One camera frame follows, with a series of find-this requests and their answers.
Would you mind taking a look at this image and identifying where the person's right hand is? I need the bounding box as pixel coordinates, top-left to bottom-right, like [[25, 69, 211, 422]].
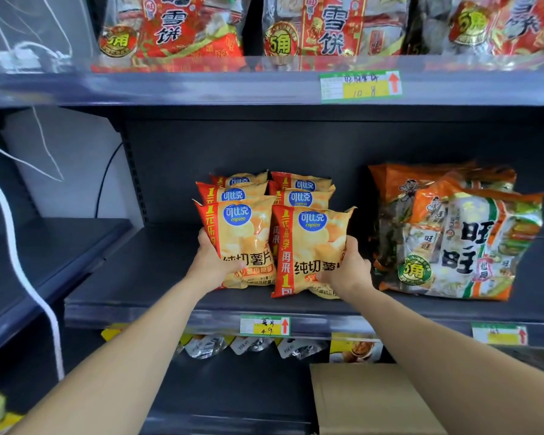
[[315, 235, 374, 302]]

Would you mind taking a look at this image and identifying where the person's left hand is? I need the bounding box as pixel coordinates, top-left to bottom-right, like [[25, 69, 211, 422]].
[[186, 228, 245, 293]]

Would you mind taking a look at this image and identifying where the orange rice cracker bag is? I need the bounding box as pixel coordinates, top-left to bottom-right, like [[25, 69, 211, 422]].
[[380, 181, 544, 302], [369, 161, 517, 291]]

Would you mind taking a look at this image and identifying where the plain brown cardboard box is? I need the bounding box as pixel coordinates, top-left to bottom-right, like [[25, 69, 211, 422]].
[[309, 362, 450, 435]]

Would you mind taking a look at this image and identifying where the dark grey metal shelf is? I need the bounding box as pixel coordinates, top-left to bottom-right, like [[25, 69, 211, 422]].
[[0, 0, 544, 435], [0, 108, 135, 363]]

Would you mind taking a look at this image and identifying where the person's left forearm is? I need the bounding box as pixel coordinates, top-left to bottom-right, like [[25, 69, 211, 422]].
[[8, 275, 214, 435]]

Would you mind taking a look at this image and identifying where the person's right forearm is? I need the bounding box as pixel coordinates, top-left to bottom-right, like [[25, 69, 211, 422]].
[[340, 285, 544, 435]]

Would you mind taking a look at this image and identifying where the yellow silver nut pouch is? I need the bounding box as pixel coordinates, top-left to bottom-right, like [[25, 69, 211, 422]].
[[329, 332, 384, 364], [101, 323, 129, 343], [230, 335, 275, 356], [276, 337, 330, 361]]

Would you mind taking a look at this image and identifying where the yellow green price label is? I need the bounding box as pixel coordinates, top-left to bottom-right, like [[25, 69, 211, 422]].
[[240, 314, 292, 337], [471, 322, 529, 346], [319, 69, 403, 104]]

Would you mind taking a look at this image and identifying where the yellow clear snack packet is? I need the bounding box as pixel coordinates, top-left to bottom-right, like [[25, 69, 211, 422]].
[[176, 332, 230, 361]]

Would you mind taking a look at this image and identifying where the white extension socket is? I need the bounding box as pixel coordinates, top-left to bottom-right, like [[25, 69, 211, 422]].
[[0, 42, 44, 73]]

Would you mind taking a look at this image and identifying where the thin black cable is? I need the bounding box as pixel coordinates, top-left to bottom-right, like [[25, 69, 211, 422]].
[[95, 142, 124, 218]]

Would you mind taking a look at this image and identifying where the long white hanging cable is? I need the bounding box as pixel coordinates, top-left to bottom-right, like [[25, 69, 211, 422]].
[[0, 163, 65, 381]]

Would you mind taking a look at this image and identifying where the thin white looped cable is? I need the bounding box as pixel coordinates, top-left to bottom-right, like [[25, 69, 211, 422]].
[[0, 106, 64, 182]]

